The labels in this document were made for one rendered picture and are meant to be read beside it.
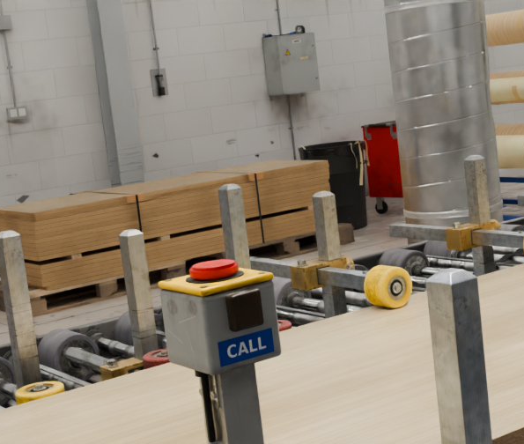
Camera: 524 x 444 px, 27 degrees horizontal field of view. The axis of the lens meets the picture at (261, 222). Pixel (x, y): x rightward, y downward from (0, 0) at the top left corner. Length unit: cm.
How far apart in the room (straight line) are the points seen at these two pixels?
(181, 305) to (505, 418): 70
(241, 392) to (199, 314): 8
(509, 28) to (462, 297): 764
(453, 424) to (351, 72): 916
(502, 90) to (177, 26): 267
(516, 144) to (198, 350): 759
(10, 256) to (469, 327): 109
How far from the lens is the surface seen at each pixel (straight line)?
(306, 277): 229
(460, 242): 258
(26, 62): 860
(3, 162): 850
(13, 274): 198
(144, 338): 211
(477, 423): 109
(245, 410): 92
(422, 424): 149
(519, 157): 839
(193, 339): 88
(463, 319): 106
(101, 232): 738
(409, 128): 537
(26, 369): 202
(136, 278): 209
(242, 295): 87
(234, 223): 219
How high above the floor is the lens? 138
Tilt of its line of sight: 8 degrees down
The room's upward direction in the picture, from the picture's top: 7 degrees counter-clockwise
